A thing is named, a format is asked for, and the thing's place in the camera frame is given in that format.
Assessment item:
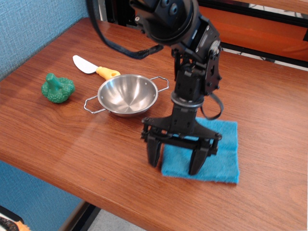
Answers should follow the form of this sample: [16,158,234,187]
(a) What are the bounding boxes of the black cable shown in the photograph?
[86,0,164,60]

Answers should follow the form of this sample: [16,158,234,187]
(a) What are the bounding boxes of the orange black object at corner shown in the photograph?
[0,206,31,231]

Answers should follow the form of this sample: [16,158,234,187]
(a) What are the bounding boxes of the toy knife yellow handle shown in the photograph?
[73,55,121,80]

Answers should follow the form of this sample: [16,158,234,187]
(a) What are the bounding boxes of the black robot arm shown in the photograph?
[130,0,222,175]

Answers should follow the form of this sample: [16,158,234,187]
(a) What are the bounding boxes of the green toy broccoli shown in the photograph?
[41,73,75,103]

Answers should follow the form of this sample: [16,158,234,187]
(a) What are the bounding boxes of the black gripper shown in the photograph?
[141,95,222,175]

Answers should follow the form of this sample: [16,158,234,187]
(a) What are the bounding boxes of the black table leg frame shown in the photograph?
[59,200,101,231]

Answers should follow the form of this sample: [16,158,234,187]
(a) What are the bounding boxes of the small steel two-handled bowl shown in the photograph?
[84,74,169,117]

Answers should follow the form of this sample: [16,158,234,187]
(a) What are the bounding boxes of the blue cloth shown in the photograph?
[161,117,240,184]

